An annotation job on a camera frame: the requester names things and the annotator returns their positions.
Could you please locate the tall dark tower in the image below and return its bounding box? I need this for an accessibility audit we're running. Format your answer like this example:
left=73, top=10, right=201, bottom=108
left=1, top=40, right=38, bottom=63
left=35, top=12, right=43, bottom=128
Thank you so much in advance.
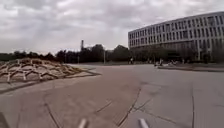
left=80, top=39, right=85, bottom=51

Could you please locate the group of people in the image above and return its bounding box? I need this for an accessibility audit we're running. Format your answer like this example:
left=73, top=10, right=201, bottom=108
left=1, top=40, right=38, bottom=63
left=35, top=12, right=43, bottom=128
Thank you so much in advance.
left=153, top=58, right=179, bottom=68

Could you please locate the robot's own part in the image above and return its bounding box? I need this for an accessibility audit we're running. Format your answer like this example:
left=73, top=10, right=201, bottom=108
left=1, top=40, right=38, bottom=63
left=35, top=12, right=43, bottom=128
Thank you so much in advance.
left=77, top=118, right=88, bottom=128
left=138, top=118, right=150, bottom=128

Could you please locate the large white curved building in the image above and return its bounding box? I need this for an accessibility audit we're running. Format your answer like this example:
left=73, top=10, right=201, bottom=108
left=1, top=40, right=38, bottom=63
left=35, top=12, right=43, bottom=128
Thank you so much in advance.
left=127, top=11, right=224, bottom=62

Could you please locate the row of dark trees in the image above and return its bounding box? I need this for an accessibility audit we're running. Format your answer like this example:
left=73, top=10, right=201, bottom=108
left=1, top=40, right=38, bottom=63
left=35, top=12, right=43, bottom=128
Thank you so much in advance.
left=0, top=43, right=224, bottom=64

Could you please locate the wooden lattice mound structure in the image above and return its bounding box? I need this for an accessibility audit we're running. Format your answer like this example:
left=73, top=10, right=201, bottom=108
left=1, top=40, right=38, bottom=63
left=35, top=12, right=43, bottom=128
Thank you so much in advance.
left=0, top=57, right=101, bottom=84

